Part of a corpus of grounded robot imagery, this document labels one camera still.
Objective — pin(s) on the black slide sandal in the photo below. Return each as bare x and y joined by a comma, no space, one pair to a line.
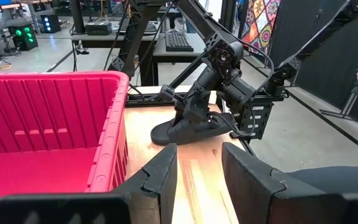
166,135

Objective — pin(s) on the computer with green lights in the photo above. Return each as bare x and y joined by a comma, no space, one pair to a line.
23,35

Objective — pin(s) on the dark grey desk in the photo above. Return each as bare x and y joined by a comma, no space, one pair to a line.
199,46

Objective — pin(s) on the small black box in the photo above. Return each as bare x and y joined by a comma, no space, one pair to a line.
98,28

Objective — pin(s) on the black table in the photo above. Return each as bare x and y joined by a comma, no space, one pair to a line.
104,37

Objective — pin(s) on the black post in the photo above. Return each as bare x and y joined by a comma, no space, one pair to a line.
77,15

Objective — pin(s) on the colourful patterned quilt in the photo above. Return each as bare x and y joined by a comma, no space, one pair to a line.
259,25

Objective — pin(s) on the red plastic bin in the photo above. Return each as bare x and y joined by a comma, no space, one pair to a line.
42,168

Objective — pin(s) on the black partition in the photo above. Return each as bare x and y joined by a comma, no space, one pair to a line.
337,62

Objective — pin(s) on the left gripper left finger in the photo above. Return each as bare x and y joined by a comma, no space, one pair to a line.
157,193

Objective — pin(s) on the black keyboard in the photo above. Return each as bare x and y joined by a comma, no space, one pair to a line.
179,42

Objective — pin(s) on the computer with blue lights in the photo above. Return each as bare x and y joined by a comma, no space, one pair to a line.
51,23

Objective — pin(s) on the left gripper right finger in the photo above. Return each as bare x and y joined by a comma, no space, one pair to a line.
253,193

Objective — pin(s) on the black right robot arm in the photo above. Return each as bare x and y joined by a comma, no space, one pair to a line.
238,93

